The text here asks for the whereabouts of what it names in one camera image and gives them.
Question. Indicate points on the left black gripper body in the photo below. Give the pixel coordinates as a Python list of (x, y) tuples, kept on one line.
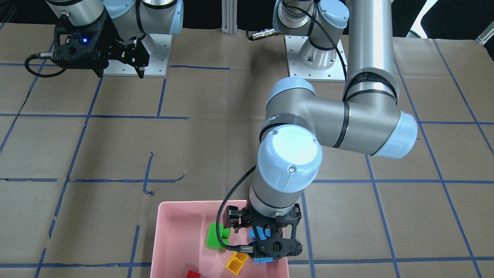
[(232, 218)]

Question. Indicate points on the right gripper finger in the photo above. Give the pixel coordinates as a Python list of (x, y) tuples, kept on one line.
[(133, 52)]

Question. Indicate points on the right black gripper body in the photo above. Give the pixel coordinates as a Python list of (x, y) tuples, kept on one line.
[(106, 35)]

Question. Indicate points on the red toy block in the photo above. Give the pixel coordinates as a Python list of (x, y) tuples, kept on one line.
[(193, 274)]

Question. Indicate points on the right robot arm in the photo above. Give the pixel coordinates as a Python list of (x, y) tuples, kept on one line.
[(155, 21)]

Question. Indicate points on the green toy block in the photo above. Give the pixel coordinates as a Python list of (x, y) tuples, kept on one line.
[(212, 240)]

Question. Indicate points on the aluminium frame post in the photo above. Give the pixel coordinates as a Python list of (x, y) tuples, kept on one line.
[(229, 17)]

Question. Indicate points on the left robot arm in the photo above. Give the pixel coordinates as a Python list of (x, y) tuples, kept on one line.
[(298, 123)]

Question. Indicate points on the yellow toy block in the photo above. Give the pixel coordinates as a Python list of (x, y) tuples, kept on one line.
[(236, 262)]

